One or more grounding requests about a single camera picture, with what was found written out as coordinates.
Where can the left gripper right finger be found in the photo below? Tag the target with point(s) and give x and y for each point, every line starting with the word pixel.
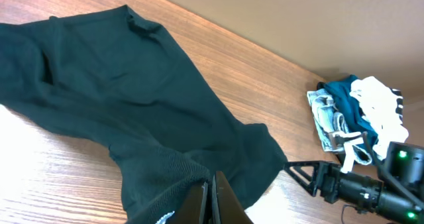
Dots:
pixel 226 208

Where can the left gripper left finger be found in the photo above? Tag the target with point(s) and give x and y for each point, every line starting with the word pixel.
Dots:
pixel 193 209

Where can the dark blue garment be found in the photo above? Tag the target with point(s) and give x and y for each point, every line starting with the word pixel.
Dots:
pixel 349 107

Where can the light grey denim garment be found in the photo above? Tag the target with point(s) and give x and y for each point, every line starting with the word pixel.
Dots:
pixel 329 121

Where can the white dotted garment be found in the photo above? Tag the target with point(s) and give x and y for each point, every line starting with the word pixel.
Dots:
pixel 378 105

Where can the black white striped garment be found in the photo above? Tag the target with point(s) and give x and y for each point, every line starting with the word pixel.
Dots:
pixel 399 102

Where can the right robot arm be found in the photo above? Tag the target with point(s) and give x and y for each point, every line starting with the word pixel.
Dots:
pixel 397 194

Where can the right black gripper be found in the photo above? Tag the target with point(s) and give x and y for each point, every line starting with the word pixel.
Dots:
pixel 325 177

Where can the black polo shirt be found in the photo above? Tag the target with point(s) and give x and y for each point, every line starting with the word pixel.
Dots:
pixel 122 81

